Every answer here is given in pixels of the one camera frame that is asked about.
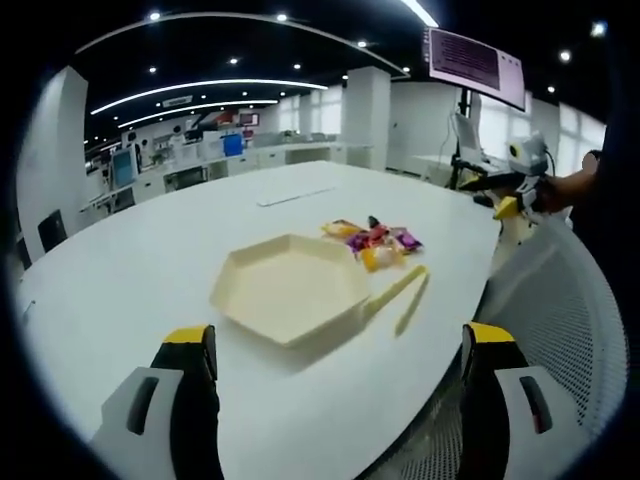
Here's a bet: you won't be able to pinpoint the white laptop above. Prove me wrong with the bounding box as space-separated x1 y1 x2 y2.
451 110 489 162

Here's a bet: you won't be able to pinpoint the cream food tongs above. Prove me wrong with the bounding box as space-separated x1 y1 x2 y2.
360 265 431 339

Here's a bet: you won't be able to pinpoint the small desk screen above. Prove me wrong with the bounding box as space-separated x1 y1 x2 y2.
110 148 139 190

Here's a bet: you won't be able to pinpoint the purple food packet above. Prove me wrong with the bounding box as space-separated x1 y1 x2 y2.
346 228 382 262
390 225 425 255

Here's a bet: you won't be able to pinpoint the red and black food packet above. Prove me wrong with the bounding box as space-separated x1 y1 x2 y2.
366 214 392 242

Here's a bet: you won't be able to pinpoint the orange and white food packet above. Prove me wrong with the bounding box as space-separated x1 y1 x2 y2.
359 243 407 274

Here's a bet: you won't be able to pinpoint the white mesh chair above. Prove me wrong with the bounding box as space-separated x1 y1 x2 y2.
384 219 629 480

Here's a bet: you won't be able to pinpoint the person's dark clothing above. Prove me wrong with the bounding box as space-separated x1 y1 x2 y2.
569 112 640 321

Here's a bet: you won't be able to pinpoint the yellow food packet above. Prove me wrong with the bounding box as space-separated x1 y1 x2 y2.
320 218 359 241

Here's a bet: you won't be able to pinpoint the cream hexagonal container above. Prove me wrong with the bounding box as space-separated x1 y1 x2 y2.
208 232 372 348

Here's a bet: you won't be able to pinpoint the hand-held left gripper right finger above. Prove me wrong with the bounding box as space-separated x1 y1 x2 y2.
459 321 592 480

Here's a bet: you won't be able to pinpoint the computer monitor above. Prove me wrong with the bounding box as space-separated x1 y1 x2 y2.
426 27 528 113

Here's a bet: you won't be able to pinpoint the black office chair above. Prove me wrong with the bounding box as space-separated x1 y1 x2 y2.
37 209 69 254

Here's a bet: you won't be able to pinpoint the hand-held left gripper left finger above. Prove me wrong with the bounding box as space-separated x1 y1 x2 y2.
89 323 225 480

